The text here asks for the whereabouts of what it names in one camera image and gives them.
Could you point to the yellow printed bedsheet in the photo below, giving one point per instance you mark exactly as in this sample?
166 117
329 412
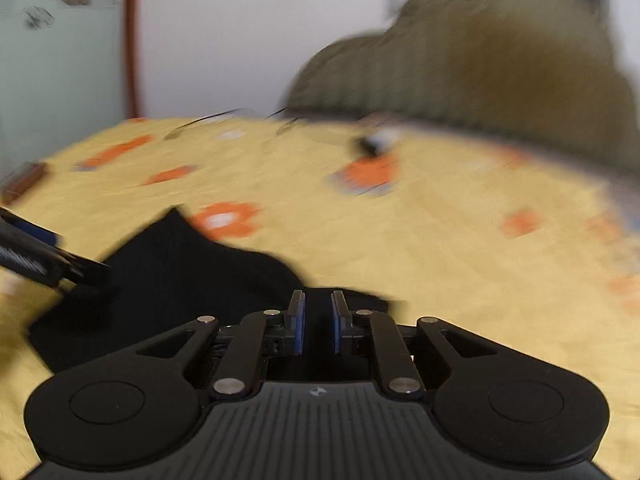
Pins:
400 230

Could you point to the small black and white charger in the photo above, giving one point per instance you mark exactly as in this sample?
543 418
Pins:
379 141

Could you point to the frosted glass door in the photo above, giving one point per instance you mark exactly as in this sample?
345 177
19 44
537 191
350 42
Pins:
55 55

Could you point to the brown wooden door frame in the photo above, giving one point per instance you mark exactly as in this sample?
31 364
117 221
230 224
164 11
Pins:
132 40

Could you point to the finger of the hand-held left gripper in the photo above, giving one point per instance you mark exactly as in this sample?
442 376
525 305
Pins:
35 230
65 265

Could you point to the black pants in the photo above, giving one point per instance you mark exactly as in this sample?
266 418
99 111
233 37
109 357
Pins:
190 280

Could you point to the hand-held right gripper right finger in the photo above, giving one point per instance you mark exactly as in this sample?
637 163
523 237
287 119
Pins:
338 327

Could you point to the olive ribbed blanket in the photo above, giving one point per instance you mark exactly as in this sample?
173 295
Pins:
475 70

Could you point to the brown leather wallet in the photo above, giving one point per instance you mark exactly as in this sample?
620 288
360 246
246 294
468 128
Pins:
25 178

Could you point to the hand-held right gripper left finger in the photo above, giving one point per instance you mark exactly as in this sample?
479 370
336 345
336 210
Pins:
298 327

